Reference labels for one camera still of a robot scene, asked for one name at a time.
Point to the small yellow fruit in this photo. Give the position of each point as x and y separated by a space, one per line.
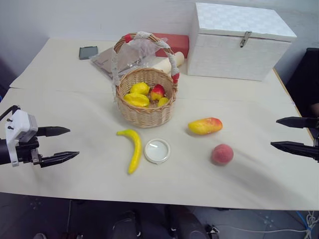
163 101

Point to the yellow starfruit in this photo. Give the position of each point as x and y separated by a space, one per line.
137 99

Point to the clear bag with brown cardboard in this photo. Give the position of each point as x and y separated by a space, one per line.
104 61

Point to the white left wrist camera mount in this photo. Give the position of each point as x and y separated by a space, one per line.
22 124

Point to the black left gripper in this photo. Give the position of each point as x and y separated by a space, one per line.
26 150

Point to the red flat box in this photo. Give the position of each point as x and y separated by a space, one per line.
175 41

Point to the yellow lumpy fruit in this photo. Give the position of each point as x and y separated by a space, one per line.
139 88

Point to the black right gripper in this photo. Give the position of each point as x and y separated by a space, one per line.
317 140

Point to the white woven storage box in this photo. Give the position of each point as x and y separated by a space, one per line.
236 57

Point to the pink peach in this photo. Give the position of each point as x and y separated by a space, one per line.
222 154

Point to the cream paper roll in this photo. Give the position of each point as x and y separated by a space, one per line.
163 65

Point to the red yellow apple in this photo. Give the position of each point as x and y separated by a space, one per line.
157 92

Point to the yellow red mango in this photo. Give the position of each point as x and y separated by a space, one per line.
204 126

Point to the dark grey phone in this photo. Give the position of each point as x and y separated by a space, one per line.
88 52

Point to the metal box latch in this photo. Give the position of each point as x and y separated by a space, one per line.
245 39

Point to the white round lid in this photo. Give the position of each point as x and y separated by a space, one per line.
157 151

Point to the yellow banana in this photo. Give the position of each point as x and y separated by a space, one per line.
135 152

